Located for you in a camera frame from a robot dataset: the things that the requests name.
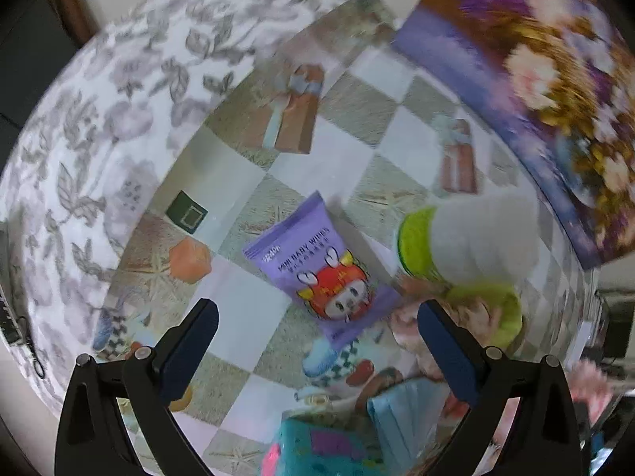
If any floral oil painting canvas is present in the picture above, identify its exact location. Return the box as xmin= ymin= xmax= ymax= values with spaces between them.
xmin=394 ymin=0 xmax=634 ymax=268

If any grey floral bedsheet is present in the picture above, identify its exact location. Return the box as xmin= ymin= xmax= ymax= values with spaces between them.
xmin=1 ymin=0 xmax=343 ymax=414

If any lime green cloth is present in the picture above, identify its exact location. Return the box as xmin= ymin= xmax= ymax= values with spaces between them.
xmin=441 ymin=284 xmax=523 ymax=350

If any blue face mask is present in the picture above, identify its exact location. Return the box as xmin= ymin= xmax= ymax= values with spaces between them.
xmin=367 ymin=377 xmax=450 ymax=475

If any purple baby wipes pack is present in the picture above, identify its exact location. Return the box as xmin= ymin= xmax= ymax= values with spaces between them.
xmin=243 ymin=191 xmax=400 ymax=350

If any teal sponge block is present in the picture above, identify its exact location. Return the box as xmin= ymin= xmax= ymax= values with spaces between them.
xmin=260 ymin=418 xmax=387 ymax=476

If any smartphone with keyring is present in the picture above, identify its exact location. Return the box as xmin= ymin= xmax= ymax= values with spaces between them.
xmin=1 ymin=230 xmax=46 ymax=379

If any pink white checkered cloth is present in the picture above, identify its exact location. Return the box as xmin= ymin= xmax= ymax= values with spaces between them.
xmin=492 ymin=355 xmax=614 ymax=475

